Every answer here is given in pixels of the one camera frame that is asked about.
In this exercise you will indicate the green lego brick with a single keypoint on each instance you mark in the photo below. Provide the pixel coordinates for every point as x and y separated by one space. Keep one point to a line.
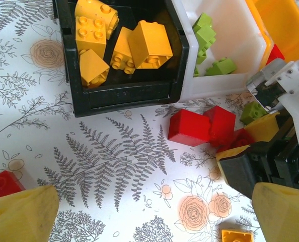
223 66
201 56
202 22
251 113
206 39

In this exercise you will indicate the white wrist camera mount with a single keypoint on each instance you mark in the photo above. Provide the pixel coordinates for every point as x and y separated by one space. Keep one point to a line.
290 100

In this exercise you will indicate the black plastic storage bin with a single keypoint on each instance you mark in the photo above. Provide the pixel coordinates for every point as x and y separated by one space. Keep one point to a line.
126 95

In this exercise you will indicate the yellow plastic storage bin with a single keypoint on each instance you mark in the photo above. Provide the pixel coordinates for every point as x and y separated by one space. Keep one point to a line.
290 25

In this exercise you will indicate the white plastic storage bin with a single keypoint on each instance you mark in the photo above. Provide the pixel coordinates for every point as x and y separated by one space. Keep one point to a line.
235 37

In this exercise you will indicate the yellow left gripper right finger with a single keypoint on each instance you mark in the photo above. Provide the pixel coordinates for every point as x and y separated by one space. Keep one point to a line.
285 216

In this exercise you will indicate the fern and flower print tablecloth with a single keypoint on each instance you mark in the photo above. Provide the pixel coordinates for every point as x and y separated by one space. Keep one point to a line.
101 164

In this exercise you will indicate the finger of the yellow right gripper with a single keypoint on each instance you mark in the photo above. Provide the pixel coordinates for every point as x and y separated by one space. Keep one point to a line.
237 171
262 128

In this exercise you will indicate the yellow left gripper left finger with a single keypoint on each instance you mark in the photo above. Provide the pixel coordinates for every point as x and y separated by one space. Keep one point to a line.
21 216

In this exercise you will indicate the rounded yellow lego brick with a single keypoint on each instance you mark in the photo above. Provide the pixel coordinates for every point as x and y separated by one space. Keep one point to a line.
96 10

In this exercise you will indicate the large red lego brick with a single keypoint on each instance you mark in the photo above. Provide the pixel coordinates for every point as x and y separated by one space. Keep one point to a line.
275 55

